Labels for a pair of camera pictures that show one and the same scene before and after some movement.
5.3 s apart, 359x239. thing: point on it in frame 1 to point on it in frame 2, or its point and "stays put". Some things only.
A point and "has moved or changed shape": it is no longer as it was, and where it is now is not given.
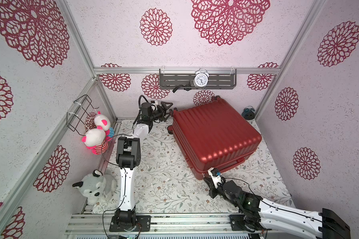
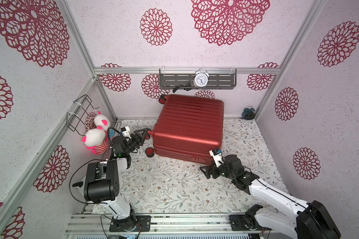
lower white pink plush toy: x=95 y=139 stays put
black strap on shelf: x=179 y=86 stays put
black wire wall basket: x=78 y=119 stays put
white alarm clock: x=201 y=78 stays put
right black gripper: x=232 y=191 to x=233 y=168
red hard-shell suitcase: x=212 y=134 has moved or changed shape
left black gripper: x=163 y=104 to x=138 y=138
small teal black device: x=249 y=113 stays put
